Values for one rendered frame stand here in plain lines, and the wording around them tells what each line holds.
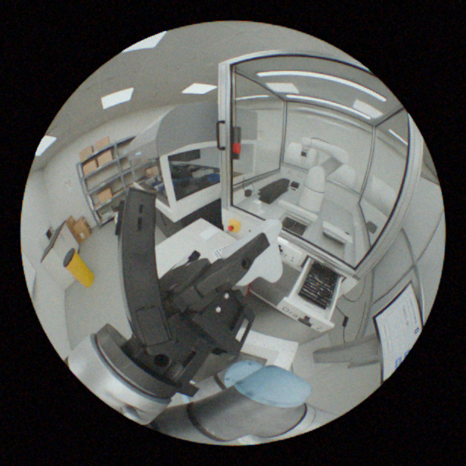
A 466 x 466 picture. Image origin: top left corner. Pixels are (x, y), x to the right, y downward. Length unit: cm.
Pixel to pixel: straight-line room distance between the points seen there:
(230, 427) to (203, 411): 3
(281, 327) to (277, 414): 142
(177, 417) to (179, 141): 114
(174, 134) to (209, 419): 113
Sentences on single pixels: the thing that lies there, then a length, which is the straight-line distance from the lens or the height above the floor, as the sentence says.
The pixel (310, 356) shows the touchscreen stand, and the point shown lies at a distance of 163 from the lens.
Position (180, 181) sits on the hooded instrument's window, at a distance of 111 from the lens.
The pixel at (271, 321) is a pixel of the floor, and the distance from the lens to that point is 152.
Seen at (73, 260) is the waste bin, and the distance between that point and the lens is 258.
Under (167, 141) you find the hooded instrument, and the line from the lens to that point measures 101.
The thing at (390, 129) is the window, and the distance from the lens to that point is 67.
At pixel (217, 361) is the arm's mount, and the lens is 63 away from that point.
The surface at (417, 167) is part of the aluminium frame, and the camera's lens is 71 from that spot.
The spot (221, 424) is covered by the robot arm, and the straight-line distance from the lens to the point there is 15.
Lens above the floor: 144
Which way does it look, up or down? 42 degrees down
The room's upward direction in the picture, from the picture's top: straight up
